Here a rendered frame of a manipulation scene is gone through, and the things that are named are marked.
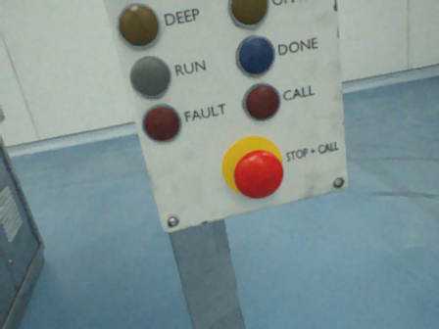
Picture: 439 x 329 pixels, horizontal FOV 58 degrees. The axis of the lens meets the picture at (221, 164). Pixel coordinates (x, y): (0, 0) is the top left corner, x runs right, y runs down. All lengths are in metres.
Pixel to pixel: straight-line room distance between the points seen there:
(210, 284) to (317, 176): 0.18
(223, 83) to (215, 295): 0.25
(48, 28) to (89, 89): 0.59
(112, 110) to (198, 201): 3.51
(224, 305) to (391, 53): 3.83
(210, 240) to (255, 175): 0.14
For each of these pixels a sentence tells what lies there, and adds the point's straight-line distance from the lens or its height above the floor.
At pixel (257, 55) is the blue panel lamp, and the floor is 0.94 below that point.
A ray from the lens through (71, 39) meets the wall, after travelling 3.80.
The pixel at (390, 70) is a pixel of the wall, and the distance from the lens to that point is 4.21.
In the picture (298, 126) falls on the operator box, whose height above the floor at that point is 0.88.
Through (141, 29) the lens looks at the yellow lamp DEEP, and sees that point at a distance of 0.29.
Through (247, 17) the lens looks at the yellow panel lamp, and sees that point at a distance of 0.30.
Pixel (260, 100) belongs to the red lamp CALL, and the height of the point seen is 0.91.
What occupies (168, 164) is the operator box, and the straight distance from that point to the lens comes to 0.32.
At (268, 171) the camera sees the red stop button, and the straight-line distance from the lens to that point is 0.31.
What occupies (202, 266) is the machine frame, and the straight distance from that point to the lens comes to 0.44.
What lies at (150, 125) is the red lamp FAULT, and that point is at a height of 0.91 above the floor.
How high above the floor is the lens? 0.98
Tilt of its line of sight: 22 degrees down
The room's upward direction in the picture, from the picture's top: 10 degrees counter-clockwise
